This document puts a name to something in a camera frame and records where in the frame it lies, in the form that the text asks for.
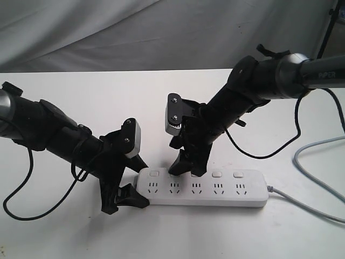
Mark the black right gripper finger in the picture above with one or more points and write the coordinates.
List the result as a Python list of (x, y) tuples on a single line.
[(181, 165), (199, 160)]

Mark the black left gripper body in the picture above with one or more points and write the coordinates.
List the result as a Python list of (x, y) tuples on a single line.
[(109, 164)]

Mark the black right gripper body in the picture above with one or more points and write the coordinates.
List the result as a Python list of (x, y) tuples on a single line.
[(197, 128)]

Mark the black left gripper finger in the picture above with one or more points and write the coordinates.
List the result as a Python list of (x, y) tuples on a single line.
[(137, 164), (128, 196)]

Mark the white five-socket power strip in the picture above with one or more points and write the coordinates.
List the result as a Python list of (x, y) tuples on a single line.
[(220, 188)]

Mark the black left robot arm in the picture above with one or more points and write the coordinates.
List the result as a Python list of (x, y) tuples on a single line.
[(40, 125)]

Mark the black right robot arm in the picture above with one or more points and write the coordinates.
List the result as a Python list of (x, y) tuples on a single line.
[(251, 84)]

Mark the white backdrop cloth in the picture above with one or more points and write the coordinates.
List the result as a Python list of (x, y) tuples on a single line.
[(80, 36)]

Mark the black backdrop stand pole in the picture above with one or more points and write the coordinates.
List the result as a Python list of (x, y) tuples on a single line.
[(333, 14)]

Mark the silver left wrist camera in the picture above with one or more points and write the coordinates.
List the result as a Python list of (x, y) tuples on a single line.
[(132, 137)]

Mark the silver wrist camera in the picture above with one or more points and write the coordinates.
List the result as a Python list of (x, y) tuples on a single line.
[(173, 114), (132, 137)]

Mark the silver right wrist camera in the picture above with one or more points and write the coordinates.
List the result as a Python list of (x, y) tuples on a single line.
[(173, 114)]

